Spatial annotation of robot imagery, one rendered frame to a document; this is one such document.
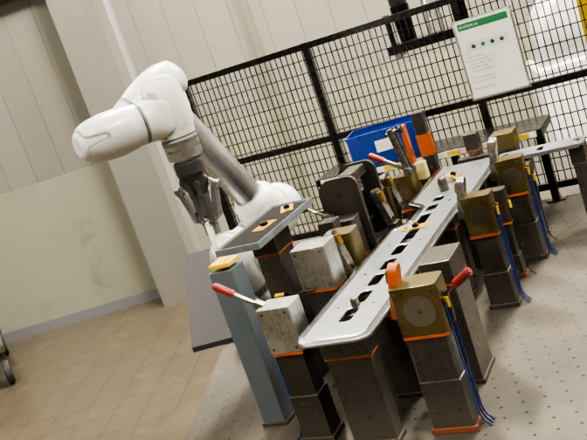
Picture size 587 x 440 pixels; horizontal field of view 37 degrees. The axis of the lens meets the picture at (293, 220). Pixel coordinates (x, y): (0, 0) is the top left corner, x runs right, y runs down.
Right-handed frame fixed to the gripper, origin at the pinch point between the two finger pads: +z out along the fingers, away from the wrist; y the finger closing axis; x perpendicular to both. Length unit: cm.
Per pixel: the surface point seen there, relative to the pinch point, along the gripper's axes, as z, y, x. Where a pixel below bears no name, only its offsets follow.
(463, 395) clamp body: 44, 56, -14
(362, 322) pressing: 23.2, 38.7, -14.8
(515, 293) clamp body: 50, 55, 53
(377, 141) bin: 11, -2, 131
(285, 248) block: 14.6, 3.7, 25.2
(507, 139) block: 19, 49, 119
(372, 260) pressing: 23.1, 27.2, 26.4
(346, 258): 20.5, 21.2, 23.9
